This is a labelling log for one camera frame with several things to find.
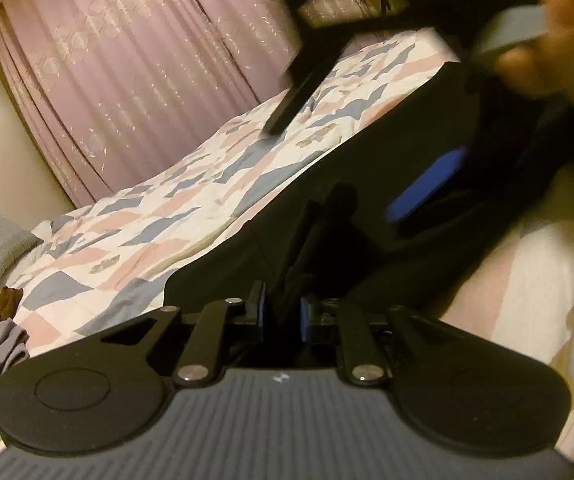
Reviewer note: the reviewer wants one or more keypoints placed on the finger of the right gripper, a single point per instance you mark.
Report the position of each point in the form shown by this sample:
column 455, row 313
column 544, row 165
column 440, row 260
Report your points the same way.
column 309, row 68
column 428, row 182

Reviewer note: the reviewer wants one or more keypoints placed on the brown garment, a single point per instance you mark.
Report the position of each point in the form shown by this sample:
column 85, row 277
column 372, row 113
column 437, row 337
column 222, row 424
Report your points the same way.
column 10, row 299

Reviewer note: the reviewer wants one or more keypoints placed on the black pants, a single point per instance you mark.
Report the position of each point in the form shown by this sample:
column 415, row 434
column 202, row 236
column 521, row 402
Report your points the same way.
column 325, row 235

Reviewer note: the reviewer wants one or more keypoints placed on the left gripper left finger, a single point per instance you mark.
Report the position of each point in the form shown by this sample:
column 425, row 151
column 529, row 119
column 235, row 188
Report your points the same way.
column 221, row 323

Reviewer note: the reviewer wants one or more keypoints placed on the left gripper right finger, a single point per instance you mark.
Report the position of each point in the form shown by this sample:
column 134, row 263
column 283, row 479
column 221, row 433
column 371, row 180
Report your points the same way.
column 337, row 327

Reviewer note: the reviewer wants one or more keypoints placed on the pink curtain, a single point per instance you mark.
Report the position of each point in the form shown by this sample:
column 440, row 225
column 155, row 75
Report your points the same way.
column 115, row 91

